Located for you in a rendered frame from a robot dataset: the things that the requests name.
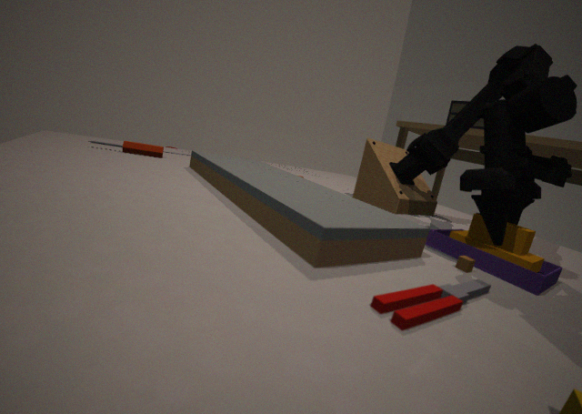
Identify grey panel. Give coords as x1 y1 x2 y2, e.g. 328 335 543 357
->
190 150 430 268

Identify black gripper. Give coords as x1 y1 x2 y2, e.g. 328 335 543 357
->
460 136 541 246

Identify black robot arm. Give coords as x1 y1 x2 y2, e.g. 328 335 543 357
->
389 44 577 187

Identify purple rectangular tray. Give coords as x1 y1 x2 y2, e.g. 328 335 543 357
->
426 229 562 296

